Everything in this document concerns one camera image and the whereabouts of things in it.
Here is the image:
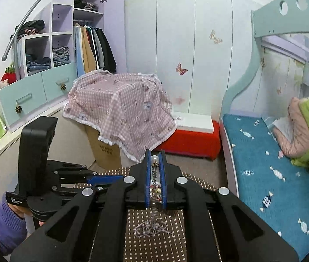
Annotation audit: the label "brown polka dot tablecloth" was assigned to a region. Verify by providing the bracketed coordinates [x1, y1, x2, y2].
[73, 166, 226, 262]

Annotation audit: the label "curved grey metal pole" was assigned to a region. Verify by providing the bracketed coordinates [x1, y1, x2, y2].
[2, 0, 63, 61]

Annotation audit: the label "cardboard box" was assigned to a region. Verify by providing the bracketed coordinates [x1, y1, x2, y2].
[85, 124, 122, 171]

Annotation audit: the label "folded dark jeans stack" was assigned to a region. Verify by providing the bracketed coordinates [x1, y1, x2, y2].
[26, 56, 51, 73]

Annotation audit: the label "red box with white lid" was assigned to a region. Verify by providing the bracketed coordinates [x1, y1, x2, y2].
[154, 112, 221, 160]

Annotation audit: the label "silver chain necklace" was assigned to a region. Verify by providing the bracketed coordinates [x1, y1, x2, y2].
[134, 155, 175, 238]

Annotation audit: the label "pink padded jacket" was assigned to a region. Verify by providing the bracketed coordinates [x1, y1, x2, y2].
[273, 97, 309, 157]

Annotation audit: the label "pink butterfly sticker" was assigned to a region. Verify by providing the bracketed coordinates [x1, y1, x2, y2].
[176, 62, 189, 76]

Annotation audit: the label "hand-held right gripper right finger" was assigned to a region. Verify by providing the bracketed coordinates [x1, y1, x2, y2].
[160, 150, 299, 262]

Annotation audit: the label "white cloth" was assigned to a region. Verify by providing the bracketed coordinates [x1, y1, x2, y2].
[264, 116, 294, 140]

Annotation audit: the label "folded light jeans stack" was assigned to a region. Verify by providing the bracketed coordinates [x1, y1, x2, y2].
[52, 46, 70, 67]

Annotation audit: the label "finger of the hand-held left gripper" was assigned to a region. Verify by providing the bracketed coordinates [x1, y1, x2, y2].
[51, 183, 104, 197]
[48, 160, 124, 186]

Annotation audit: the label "lilac wardrobe shelving unit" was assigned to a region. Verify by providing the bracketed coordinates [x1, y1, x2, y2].
[0, 0, 126, 134]

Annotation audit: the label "cream butterfly sticker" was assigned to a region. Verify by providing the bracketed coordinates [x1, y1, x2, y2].
[209, 29, 224, 45]

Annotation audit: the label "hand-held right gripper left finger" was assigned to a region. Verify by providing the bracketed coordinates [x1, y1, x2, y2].
[10, 150, 152, 262]

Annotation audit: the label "person's left hand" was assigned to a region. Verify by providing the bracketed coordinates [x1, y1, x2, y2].
[8, 204, 32, 221]

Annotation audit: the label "row of hanging clothes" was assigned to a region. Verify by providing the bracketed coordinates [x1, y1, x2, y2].
[74, 23, 117, 78]

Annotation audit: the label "narrow teal drawer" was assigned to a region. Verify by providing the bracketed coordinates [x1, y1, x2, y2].
[41, 61, 77, 103]

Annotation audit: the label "teal patterned mattress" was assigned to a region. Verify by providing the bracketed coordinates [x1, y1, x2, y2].
[222, 114, 309, 261]

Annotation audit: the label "dark bundled clothes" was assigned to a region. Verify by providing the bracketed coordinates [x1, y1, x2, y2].
[15, 20, 46, 36]

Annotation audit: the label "pink checkered cloth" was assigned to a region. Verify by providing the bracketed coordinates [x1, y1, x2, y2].
[62, 70, 177, 163]

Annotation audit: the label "black and grey folded clothes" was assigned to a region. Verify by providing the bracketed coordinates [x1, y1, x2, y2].
[75, 0, 99, 12]

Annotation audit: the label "wide teal drawer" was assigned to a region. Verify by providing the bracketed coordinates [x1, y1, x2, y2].
[0, 74, 48, 126]

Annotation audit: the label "red strawberry plush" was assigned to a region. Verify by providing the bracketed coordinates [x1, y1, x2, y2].
[1, 63, 17, 85]

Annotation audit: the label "teal and white bunk bed frame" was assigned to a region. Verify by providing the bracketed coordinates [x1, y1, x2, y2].
[220, 0, 309, 197]

